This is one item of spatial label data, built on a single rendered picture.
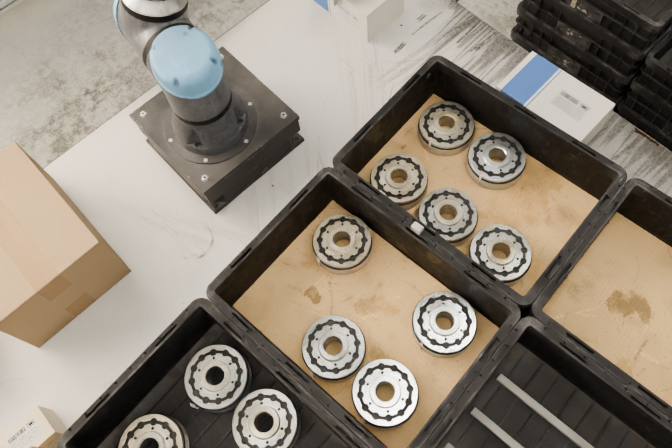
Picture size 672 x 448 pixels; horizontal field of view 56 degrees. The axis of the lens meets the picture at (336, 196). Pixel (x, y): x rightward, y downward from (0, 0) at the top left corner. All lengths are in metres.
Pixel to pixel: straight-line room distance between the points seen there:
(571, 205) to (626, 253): 0.12
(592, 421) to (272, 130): 0.77
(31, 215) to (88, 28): 1.55
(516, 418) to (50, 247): 0.84
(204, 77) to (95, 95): 1.44
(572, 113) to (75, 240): 0.97
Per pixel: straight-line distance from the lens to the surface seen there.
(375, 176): 1.15
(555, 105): 1.35
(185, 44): 1.15
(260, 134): 1.29
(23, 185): 1.32
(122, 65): 2.57
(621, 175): 1.13
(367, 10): 1.46
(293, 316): 1.09
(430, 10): 1.58
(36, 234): 1.26
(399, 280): 1.10
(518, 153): 1.19
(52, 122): 2.54
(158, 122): 1.35
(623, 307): 1.15
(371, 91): 1.44
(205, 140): 1.25
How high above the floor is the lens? 1.87
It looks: 64 degrees down
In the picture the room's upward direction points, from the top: 10 degrees counter-clockwise
